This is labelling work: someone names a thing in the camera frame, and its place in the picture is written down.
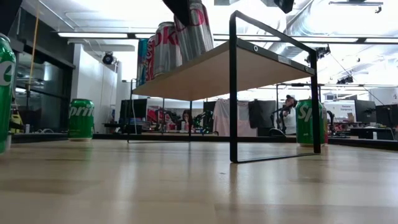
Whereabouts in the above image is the silver Diet Coke can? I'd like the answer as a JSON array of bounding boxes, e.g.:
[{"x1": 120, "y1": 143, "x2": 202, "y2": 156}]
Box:
[
  {"x1": 173, "y1": 0, "x2": 215, "y2": 65},
  {"x1": 154, "y1": 21, "x2": 183, "y2": 77},
  {"x1": 320, "y1": 104, "x2": 329, "y2": 146}
]

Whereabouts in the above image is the red Coca-Cola can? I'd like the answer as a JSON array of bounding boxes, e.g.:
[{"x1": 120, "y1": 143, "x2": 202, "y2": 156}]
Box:
[{"x1": 145, "y1": 34, "x2": 156, "y2": 82}]

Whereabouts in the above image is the blue Red Bull can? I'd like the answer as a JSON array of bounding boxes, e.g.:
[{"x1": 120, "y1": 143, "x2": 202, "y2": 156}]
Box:
[{"x1": 136, "y1": 38, "x2": 149, "y2": 88}]

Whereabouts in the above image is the green Sprite can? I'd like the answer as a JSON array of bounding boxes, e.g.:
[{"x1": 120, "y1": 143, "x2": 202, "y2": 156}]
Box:
[
  {"x1": 67, "y1": 98, "x2": 95, "y2": 142},
  {"x1": 0, "y1": 32, "x2": 17, "y2": 154},
  {"x1": 295, "y1": 98, "x2": 324, "y2": 147}
]

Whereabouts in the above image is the person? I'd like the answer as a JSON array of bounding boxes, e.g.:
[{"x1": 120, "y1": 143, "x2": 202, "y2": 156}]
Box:
[
  {"x1": 278, "y1": 95, "x2": 299, "y2": 136},
  {"x1": 180, "y1": 108, "x2": 193, "y2": 133}
]

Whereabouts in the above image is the black monitor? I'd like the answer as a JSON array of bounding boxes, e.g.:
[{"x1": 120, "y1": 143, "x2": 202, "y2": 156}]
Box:
[
  {"x1": 354, "y1": 99, "x2": 377, "y2": 124},
  {"x1": 119, "y1": 98, "x2": 149, "y2": 125},
  {"x1": 375, "y1": 104, "x2": 398, "y2": 128}
]

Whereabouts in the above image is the black hanging cloth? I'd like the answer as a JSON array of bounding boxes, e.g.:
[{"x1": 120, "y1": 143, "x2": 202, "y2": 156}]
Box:
[{"x1": 248, "y1": 99, "x2": 277, "y2": 130}]

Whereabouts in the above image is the white hanging cloth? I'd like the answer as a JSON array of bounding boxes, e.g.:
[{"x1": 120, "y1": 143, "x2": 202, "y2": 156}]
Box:
[{"x1": 212, "y1": 98, "x2": 259, "y2": 138}]

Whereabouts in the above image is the white sign board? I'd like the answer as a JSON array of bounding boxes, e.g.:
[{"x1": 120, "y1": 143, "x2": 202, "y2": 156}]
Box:
[{"x1": 323, "y1": 100, "x2": 357, "y2": 123}]

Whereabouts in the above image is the wooden shelf with black frame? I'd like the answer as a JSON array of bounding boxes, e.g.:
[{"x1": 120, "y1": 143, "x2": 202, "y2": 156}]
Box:
[{"x1": 126, "y1": 10, "x2": 322, "y2": 164}]

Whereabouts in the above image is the black ceiling camera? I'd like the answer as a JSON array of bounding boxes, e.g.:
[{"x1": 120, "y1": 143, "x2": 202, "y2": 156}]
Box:
[{"x1": 101, "y1": 51, "x2": 118, "y2": 66}]

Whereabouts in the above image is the black metal rig frame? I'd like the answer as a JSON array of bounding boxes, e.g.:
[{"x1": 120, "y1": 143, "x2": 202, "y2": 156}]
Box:
[{"x1": 11, "y1": 132, "x2": 398, "y2": 152}]

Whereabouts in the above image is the yellow power cable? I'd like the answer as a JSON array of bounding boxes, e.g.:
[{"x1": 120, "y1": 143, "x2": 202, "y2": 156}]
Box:
[{"x1": 26, "y1": 7, "x2": 40, "y2": 103}]

